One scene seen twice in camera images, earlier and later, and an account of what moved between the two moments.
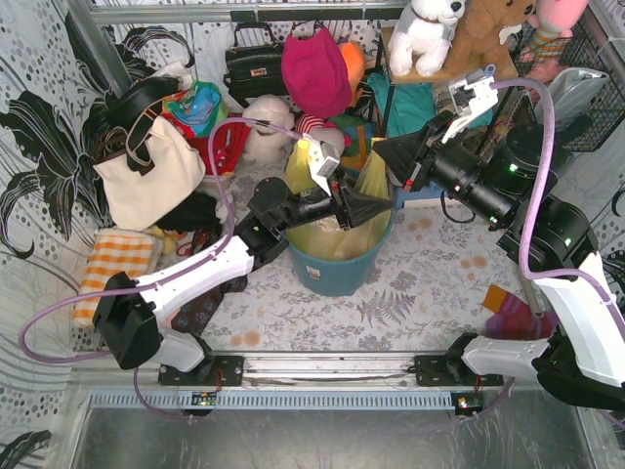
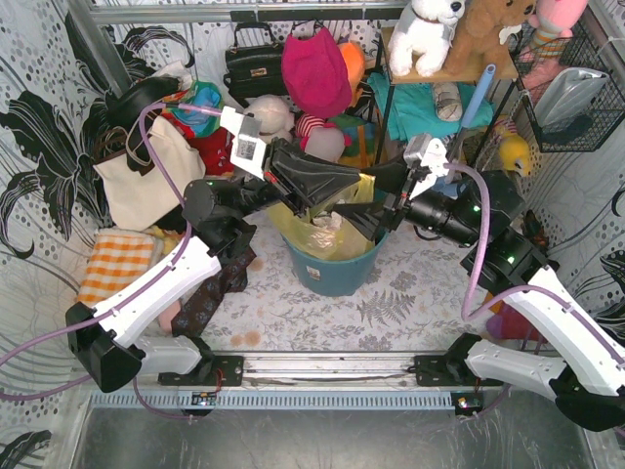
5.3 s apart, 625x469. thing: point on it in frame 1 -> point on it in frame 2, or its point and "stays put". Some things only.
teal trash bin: x=335 y=277 stays put
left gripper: x=339 y=207 -> x=281 y=184
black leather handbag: x=256 y=70 stays put
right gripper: x=420 y=159 -> x=394 y=209
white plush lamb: x=265 y=145 stays put
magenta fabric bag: x=316 y=73 stays put
